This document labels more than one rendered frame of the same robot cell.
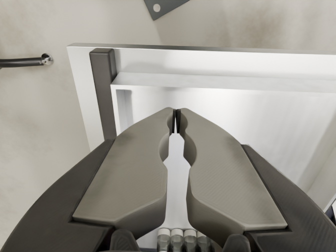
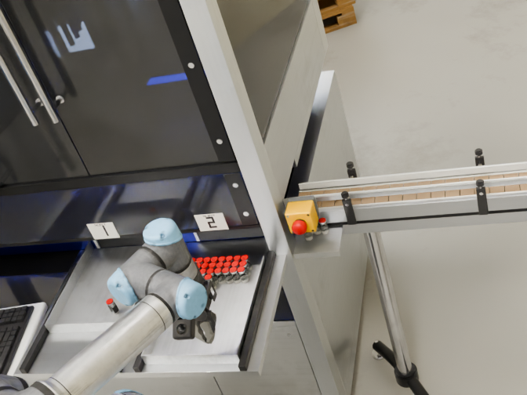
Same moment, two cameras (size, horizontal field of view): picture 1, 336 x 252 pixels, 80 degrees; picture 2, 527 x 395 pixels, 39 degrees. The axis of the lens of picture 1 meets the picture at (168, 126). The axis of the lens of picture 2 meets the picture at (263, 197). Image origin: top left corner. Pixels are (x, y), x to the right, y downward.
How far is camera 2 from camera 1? 1.69 m
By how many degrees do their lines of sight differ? 27
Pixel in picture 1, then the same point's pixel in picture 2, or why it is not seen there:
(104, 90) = (244, 354)
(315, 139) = (165, 341)
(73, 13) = not seen: outside the picture
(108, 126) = (248, 341)
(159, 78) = (223, 360)
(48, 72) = not seen: outside the picture
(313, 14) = not seen: outside the picture
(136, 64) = (234, 366)
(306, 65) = (171, 368)
